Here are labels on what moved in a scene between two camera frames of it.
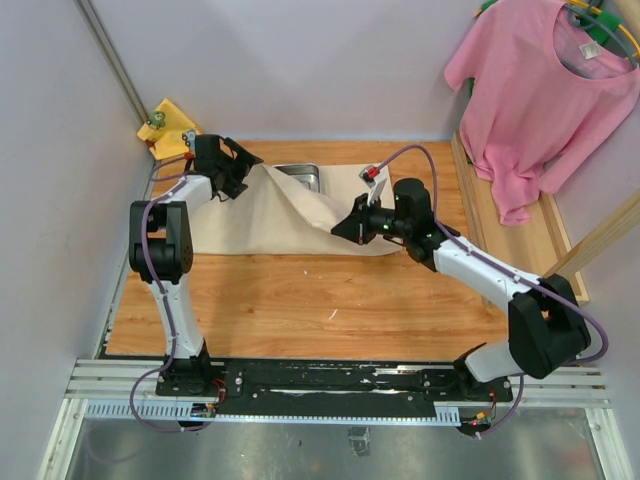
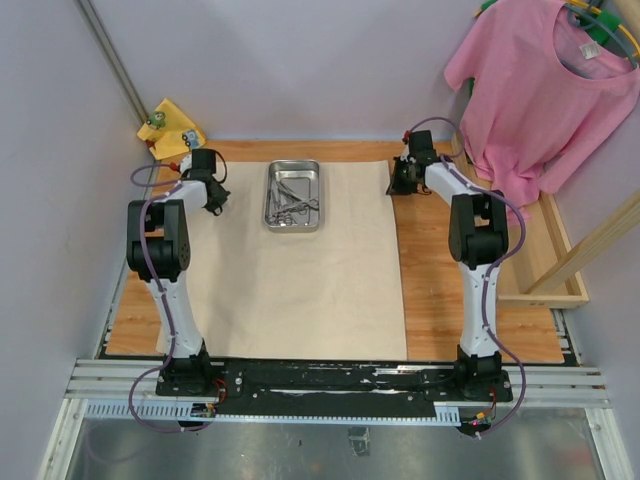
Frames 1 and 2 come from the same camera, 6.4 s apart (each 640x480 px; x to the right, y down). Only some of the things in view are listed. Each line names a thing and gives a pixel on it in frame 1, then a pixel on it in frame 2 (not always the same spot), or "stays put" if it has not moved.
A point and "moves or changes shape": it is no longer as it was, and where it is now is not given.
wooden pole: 626,218 stays put
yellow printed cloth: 172,131 stays put
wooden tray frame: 534,247 stays put
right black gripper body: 383,222 -> 409,159
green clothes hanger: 604,27 stays put
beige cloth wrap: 274,215 moves or changes shape
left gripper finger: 235,191 -> 214,204
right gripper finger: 352,227 -> 404,177
